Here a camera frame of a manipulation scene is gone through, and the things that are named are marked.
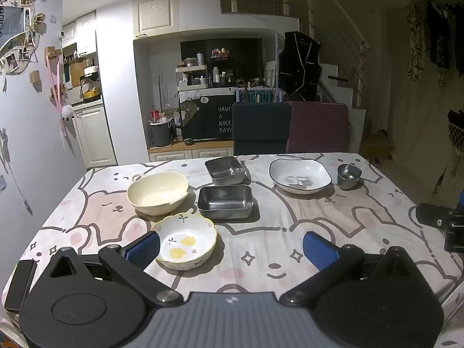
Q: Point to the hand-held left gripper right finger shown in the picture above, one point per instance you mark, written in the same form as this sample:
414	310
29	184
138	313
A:
319	250

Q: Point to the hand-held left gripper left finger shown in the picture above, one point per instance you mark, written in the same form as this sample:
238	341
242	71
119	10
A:
143	250

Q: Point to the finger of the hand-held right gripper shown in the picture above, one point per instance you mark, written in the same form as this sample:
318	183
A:
431	215

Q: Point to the yellow floral ceramic bowl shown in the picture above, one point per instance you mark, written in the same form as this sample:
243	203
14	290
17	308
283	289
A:
185	243

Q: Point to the white plate with blue rim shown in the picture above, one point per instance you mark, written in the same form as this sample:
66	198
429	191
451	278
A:
299	176

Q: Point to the small round steel bowl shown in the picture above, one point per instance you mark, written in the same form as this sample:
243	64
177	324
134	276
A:
348	176

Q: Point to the large rectangular steel container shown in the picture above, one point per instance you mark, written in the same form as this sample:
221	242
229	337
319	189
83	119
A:
224	201

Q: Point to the small square steel container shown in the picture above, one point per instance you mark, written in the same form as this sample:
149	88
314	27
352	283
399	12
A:
224	169

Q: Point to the wooden top drawer unit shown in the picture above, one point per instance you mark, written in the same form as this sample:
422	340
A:
188	149

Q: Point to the grey trash bin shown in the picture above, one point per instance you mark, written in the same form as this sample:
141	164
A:
161	134

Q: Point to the maroon chair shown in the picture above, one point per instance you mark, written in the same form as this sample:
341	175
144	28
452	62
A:
317	127

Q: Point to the white floor cabinet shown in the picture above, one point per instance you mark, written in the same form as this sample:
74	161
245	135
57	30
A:
94	134

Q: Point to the black smartphone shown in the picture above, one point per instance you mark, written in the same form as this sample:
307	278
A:
20	284

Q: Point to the dark blue chair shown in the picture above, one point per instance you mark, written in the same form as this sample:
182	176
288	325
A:
261	128

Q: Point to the black printed curtain cloth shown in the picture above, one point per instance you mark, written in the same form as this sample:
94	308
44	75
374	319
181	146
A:
208	118

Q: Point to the yellow pot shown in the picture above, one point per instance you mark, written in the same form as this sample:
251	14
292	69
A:
90	93

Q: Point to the white shelf rack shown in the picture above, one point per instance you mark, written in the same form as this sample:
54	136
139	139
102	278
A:
191	78

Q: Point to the pink ribbon with white pompom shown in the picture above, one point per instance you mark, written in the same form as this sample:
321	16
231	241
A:
60	90

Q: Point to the hanging dark clothes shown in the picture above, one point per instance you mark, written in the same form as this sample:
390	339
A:
433	32

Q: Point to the black jacket with white trim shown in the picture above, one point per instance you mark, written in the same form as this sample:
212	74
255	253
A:
299	65

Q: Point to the white wall cabinet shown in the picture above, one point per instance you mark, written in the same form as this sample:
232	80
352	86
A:
156	12

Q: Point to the wall photo collage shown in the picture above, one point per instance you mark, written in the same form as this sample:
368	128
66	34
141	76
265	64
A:
16	40

